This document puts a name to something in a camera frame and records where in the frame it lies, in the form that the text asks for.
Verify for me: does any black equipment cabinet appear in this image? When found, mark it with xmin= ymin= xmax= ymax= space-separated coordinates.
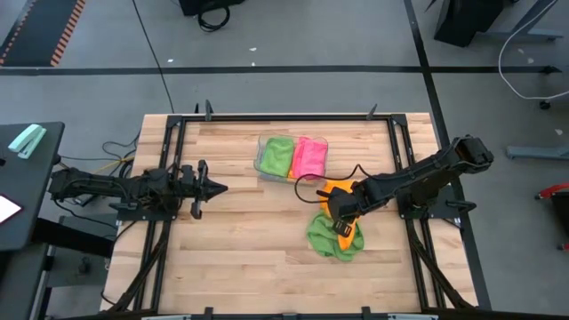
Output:
xmin=433 ymin=0 xmax=521 ymax=48

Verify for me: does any thin black floor cable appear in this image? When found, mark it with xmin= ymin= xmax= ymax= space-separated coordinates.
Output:
xmin=132 ymin=0 xmax=175 ymax=113

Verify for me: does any black equipment box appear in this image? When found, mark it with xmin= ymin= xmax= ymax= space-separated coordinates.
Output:
xmin=179 ymin=0 xmax=245 ymax=17

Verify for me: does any black side desk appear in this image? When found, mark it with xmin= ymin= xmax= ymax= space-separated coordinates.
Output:
xmin=0 ymin=122 xmax=66 ymax=252

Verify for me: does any pink microfiber towel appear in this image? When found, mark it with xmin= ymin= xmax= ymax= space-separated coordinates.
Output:
xmin=291 ymin=136 xmax=329 ymax=180

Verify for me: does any small green microfiber towel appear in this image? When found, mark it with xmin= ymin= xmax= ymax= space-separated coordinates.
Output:
xmin=260 ymin=137 xmax=296 ymax=178

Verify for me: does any clear plastic bin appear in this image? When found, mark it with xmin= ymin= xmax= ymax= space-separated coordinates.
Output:
xmin=253 ymin=133 xmax=330 ymax=186

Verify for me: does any large green microfiber towel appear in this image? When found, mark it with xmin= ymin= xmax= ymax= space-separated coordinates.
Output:
xmin=305 ymin=211 xmax=365 ymax=262

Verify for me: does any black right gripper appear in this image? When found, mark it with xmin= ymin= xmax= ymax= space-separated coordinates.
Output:
xmin=316 ymin=186 xmax=364 ymax=238

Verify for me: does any red chair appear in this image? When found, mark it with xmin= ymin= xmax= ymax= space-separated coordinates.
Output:
xmin=535 ymin=181 xmax=569 ymax=252

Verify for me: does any mint green stapler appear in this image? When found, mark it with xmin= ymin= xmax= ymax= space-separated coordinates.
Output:
xmin=7 ymin=124 xmax=48 ymax=160

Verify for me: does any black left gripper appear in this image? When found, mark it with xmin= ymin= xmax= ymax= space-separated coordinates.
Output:
xmin=180 ymin=159 xmax=229 ymax=220

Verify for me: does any coiled black cable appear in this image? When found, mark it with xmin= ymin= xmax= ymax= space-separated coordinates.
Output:
xmin=197 ymin=4 xmax=231 ymax=32

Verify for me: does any black equipment stand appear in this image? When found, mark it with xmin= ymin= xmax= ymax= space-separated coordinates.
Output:
xmin=0 ymin=215 xmax=117 ymax=320

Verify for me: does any black cable bundle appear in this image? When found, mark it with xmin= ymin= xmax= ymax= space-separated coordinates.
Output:
xmin=57 ymin=132 xmax=141 ymax=179

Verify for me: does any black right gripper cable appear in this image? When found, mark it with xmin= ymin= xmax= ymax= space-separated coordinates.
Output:
xmin=293 ymin=164 xmax=377 ymax=204

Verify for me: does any white floor cable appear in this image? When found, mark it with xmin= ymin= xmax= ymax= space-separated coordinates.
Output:
xmin=497 ymin=0 xmax=569 ymax=101

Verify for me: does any grey metal desk foot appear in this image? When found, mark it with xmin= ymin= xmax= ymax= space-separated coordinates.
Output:
xmin=505 ymin=145 xmax=569 ymax=160

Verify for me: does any orange-striped black floor mat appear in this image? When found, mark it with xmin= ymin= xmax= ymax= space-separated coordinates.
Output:
xmin=0 ymin=0 xmax=86 ymax=68

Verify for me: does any yellow floor cable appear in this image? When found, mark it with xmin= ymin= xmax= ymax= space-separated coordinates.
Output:
xmin=92 ymin=155 xmax=135 ymax=175

